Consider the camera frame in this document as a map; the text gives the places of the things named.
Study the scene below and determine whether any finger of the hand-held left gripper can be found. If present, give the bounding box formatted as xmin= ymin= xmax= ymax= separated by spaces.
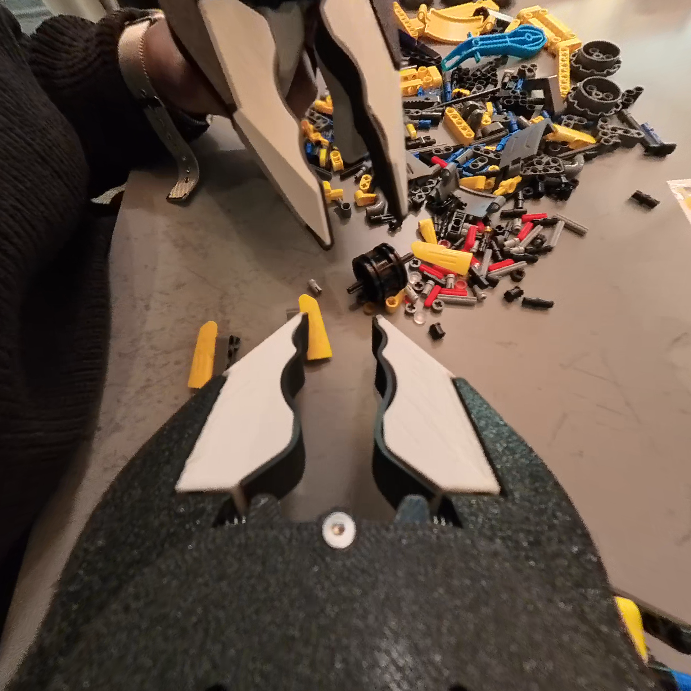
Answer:
xmin=315 ymin=0 xmax=409 ymax=223
xmin=197 ymin=0 xmax=334 ymax=252

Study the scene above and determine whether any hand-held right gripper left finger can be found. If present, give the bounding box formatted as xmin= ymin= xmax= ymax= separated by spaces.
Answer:
xmin=174 ymin=312 xmax=310 ymax=514

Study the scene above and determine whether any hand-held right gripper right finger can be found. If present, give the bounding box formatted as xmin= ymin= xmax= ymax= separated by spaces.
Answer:
xmin=371 ymin=315 xmax=502 ymax=511

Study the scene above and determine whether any yellow curved panel piece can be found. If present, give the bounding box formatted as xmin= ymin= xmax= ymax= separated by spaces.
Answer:
xmin=298 ymin=294 xmax=334 ymax=364
xmin=187 ymin=321 xmax=219 ymax=390

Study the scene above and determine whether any black toy wheel hub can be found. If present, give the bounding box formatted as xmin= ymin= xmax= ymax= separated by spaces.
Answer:
xmin=347 ymin=242 xmax=410 ymax=313

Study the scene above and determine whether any person's left forearm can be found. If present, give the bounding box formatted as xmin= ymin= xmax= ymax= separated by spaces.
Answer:
xmin=24 ymin=8 xmax=163 ymax=179

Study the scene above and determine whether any person's left hand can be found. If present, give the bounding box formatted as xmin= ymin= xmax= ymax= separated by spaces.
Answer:
xmin=142 ymin=26 xmax=236 ymax=118

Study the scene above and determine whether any blue curved toy piece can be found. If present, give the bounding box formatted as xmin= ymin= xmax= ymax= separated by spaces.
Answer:
xmin=441 ymin=25 xmax=544 ymax=71

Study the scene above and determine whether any pile of toy building pieces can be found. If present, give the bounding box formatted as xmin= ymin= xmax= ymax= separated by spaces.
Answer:
xmin=299 ymin=0 xmax=678 ymax=341

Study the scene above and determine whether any yellow toy assembly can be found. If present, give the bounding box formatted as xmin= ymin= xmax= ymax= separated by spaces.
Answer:
xmin=614 ymin=595 xmax=691 ymax=691

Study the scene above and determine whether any printed paper sheet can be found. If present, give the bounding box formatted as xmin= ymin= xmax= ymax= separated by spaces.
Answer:
xmin=666 ymin=177 xmax=691 ymax=223

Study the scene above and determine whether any grey watch strap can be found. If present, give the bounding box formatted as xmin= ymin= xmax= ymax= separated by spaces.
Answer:
xmin=118 ymin=12 xmax=201 ymax=205

